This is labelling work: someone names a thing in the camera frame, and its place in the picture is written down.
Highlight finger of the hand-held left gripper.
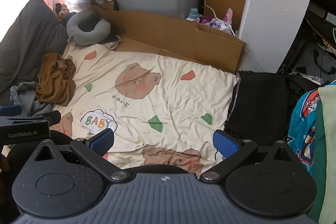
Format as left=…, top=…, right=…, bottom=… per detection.
left=31, top=111, right=61, bottom=126
left=0, top=105, right=23, bottom=117

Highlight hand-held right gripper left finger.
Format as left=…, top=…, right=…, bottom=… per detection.
left=33, top=128, right=132, bottom=184

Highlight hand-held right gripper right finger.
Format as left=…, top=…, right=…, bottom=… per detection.
left=199, top=130, right=300, bottom=184

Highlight brown printed t-shirt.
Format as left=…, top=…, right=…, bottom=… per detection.
left=35, top=53, right=77, bottom=106

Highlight grey garment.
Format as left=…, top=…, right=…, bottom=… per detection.
left=10, top=81, right=53, bottom=117

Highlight black cloth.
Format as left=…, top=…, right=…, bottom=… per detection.
left=224, top=70, right=292, bottom=147

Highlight cream bear printed blanket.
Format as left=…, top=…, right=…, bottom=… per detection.
left=34, top=42, right=240, bottom=170

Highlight dark grey pillow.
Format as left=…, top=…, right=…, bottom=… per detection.
left=0, top=0, right=69, bottom=101

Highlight blue cartoon print cloth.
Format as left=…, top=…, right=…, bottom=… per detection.
left=286, top=90, right=322, bottom=174

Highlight grey neck pillow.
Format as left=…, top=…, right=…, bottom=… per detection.
left=66, top=11, right=111, bottom=46

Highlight floral patterned cloth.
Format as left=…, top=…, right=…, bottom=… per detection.
left=98, top=36, right=122, bottom=51

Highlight green towel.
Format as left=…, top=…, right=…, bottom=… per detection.
left=311, top=80, right=336, bottom=223

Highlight teddy bear plush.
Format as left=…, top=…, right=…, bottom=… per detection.
left=55, top=4, right=70, bottom=22

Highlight purple white detergent bag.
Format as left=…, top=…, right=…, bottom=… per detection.
left=198, top=16, right=233, bottom=31

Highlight folded cardboard sheet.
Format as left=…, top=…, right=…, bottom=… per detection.
left=91, top=4, right=247, bottom=73

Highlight pink plastic pouch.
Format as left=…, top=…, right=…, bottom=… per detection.
left=223, top=8, right=234, bottom=25

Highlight detergent bottle with teal cap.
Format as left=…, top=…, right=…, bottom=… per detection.
left=186, top=8, right=202, bottom=21

